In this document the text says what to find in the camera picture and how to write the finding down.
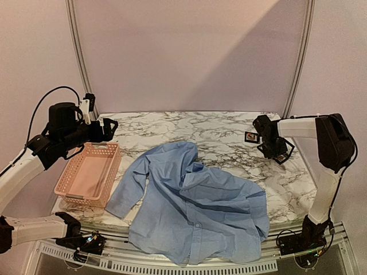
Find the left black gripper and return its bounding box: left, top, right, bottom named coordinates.
left=61, top=117, right=118, bottom=151

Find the orange portrait round brooch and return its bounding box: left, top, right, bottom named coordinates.
left=247, top=133, right=257, bottom=141

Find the blue button-up shirt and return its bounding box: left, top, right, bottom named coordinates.
left=106, top=142, right=270, bottom=246

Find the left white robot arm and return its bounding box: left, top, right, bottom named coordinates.
left=1, top=99, right=118, bottom=254

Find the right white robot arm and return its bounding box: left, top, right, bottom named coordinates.
left=253, top=113, right=357, bottom=226

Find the pink plastic basket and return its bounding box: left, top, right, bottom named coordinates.
left=54, top=142, right=122, bottom=208

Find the open black frame box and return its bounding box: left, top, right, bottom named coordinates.
left=256, top=137, right=295, bottom=165

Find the left aluminium corner post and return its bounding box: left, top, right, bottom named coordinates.
left=65, top=0, right=100, bottom=115

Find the aluminium corner post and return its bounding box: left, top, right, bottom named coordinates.
left=281, top=0, right=315, bottom=119
left=65, top=0, right=100, bottom=115

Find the upright black frame box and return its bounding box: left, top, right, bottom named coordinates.
left=244, top=131, right=260, bottom=144

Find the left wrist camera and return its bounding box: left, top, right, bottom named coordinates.
left=79, top=93, right=96, bottom=125

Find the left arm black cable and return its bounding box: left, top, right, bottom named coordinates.
left=24, top=85, right=81, bottom=150

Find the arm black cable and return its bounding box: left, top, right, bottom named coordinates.
left=24, top=85, right=81, bottom=150
left=289, top=113, right=359, bottom=230

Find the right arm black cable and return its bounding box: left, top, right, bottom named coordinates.
left=289, top=113, right=359, bottom=230

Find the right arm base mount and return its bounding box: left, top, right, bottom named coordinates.
left=276, top=221, right=335, bottom=261

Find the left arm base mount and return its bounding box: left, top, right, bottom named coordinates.
left=56, top=231, right=106, bottom=263

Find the aluminium front rail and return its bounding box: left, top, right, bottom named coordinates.
left=26, top=222, right=358, bottom=274

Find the right aluminium corner post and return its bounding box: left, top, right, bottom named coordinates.
left=281, top=0, right=315, bottom=119

